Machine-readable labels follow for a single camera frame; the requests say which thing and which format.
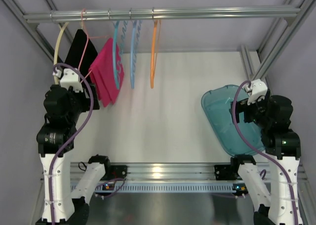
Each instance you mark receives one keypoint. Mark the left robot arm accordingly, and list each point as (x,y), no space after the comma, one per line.
(62,205)

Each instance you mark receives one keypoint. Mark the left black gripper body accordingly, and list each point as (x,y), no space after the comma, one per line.
(93,99)

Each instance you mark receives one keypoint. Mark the teal plastic bin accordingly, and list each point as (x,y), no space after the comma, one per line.
(216,105)

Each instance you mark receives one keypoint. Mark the aluminium hanging rail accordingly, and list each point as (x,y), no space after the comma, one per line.
(160,14)

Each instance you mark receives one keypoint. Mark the teal clothes hanger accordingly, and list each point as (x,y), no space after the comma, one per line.
(117,51)

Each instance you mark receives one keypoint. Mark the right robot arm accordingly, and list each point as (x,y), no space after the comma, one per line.
(279,205)

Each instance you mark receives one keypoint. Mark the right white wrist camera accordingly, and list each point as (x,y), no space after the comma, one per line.
(256,91)

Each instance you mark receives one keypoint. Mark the cream clothes hanger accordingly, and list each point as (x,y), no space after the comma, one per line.
(57,45)

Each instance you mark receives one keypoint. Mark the slotted cable duct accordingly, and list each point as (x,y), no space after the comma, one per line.
(207,187)

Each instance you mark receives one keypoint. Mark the pink trousers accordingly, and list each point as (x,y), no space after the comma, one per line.
(102,75)

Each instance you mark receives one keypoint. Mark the orange clothes hanger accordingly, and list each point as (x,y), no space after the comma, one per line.
(154,53)

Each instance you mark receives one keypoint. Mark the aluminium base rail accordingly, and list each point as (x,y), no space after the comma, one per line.
(168,172)

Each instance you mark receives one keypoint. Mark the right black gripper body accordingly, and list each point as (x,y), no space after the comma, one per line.
(238,111)

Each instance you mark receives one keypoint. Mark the light blue clothes hanger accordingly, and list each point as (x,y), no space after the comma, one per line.
(136,29)

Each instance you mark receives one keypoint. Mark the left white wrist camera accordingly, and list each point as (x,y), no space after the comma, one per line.
(67,78)

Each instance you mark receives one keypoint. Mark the black garment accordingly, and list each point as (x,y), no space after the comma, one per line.
(79,54)

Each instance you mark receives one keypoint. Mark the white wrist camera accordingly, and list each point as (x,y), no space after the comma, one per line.
(67,78)
(256,91)

